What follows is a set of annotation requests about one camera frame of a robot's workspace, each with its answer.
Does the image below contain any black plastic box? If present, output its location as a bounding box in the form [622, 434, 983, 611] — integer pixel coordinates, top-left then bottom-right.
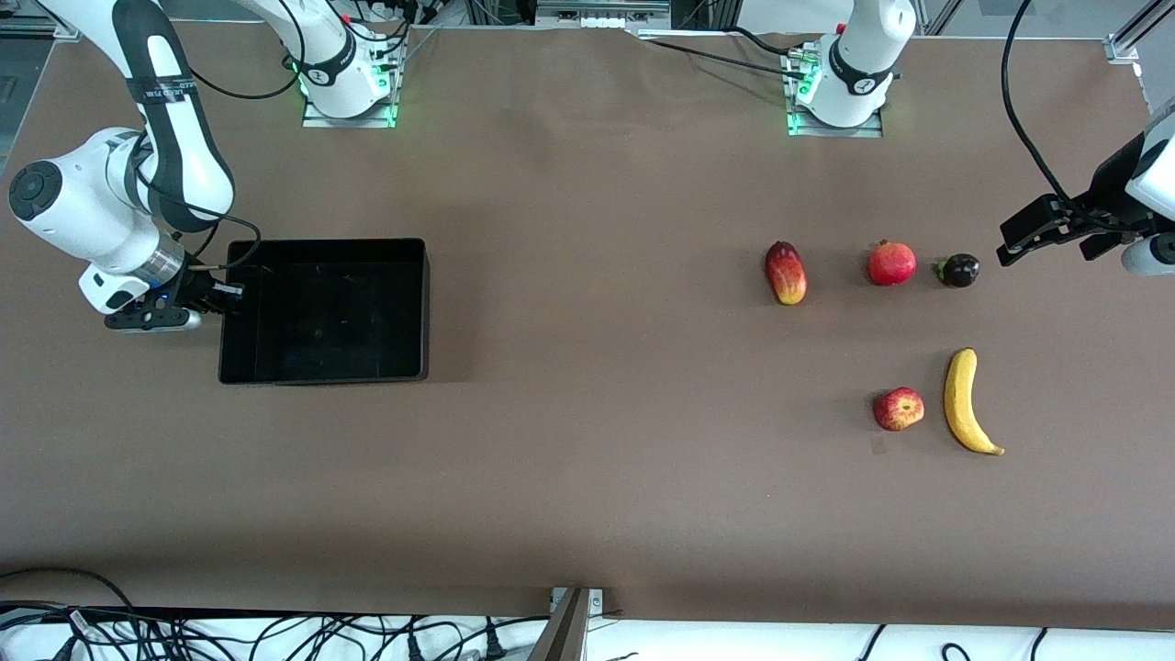
[218, 238, 431, 386]

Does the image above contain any yellow banana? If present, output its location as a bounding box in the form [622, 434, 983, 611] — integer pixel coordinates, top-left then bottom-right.
[944, 348, 1005, 456]

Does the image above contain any red yellow apple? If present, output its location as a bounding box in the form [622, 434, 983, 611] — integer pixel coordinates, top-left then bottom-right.
[872, 387, 925, 432]

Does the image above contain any dark purple mangosteen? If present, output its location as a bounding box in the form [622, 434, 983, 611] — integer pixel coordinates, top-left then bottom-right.
[934, 253, 981, 289]

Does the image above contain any red pomegranate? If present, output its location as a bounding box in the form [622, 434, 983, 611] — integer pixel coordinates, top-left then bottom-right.
[867, 240, 918, 287]

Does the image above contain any red yellow mango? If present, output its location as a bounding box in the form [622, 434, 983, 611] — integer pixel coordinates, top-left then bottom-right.
[765, 241, 809, 305]

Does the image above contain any brown table cover sheet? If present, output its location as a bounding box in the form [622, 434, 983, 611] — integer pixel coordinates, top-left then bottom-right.
[0, 20, 1175, 633]

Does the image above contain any silver power strip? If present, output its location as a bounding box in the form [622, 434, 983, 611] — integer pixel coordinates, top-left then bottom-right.
[535, 0, 673, 33]

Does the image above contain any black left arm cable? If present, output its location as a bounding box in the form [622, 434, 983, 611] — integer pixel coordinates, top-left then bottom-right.
[1000, 0, 1075, 207]

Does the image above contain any aluminium frame profile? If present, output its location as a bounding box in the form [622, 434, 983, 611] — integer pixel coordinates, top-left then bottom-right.
[1104, 0, 1175, 65]
[0, 17, 73, 39]

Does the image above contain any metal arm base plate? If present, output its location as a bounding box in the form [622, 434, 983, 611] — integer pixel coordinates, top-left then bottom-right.
[786, 46, 885, 139]
[301, 37, 405, 129]

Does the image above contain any black looped floor cable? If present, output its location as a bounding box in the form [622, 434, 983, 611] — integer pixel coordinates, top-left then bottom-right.
[0, 566, 137, 614]

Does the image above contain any black base supply cable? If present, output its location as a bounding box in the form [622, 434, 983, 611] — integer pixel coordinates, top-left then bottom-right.
[640, 37, 811, 82]

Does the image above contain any metal camera mast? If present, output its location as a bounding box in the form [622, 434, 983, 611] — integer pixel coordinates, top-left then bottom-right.
[528, 588, 590, 661]

